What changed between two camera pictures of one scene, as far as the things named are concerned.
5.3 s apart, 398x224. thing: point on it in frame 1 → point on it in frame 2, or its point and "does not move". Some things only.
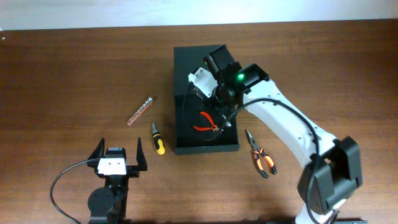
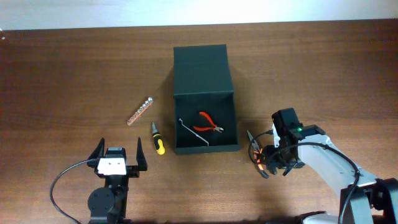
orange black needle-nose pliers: x=257 y=153 does not move
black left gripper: x=133 y=171 does not move
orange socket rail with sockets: x=140 y=111 does not move
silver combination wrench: x=227 y=124 → x=197 y=135
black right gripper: x=219 y=109 → x=270 y=162
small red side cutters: x=214 y=127 does not move
